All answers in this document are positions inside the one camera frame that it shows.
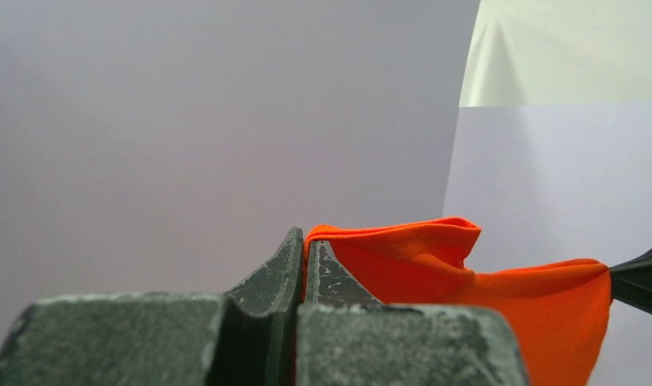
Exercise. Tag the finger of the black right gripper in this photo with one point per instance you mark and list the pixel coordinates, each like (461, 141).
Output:
(631, 282)

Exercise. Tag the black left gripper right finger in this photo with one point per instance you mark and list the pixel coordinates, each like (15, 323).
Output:
(347, 336)

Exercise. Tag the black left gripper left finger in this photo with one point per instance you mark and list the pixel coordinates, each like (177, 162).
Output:
(244, 336)

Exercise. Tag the orange t shirt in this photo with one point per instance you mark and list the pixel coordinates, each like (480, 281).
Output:
(559, 312)

